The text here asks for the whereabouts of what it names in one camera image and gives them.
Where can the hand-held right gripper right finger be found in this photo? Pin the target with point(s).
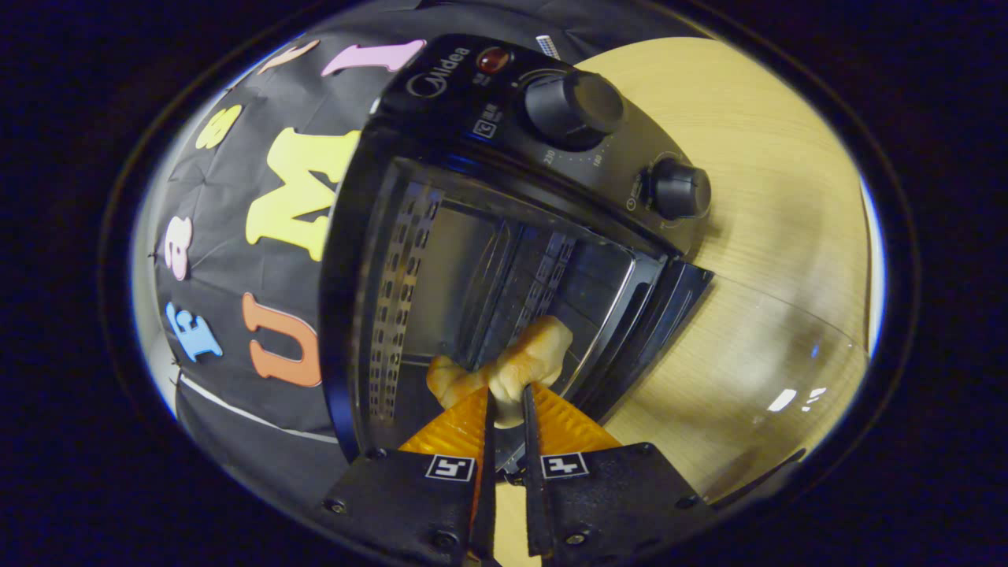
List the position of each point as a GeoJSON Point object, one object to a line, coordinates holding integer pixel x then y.
{"type": "Point", "coordinates": [614, 496]}

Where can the golden bread roll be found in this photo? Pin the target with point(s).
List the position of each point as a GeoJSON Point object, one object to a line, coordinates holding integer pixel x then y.
{"type": "Point", "coordinates": [528, 362]}

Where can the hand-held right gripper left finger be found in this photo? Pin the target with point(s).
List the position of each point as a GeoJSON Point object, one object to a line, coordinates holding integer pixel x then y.
{"type": "Point", "coordinates": [409, 496]}

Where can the black electric oven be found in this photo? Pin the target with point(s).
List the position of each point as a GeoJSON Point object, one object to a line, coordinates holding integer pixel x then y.
{"type": "Point", "coordinates": [472, 102]}

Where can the black oven knob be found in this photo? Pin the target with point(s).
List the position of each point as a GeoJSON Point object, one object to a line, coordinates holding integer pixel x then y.
{"type": "Point", "coordinates": [575, 106]}
{"type": "Point", "coordinates": [681, 189]}

